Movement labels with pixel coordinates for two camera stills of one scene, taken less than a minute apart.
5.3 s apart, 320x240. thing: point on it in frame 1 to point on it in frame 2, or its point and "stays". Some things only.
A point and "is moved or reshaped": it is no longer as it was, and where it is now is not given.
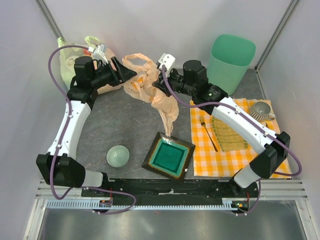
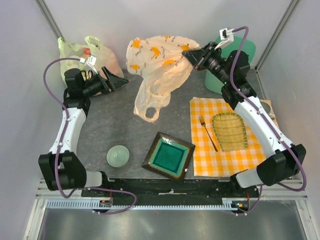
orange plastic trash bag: (140, 87) is moved or reshaped
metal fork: (203, 123) stays
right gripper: (161, 84) to (198, 58)
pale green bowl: (117, 156) stays
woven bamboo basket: (229, 139) stays
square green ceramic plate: (169, 156) stays
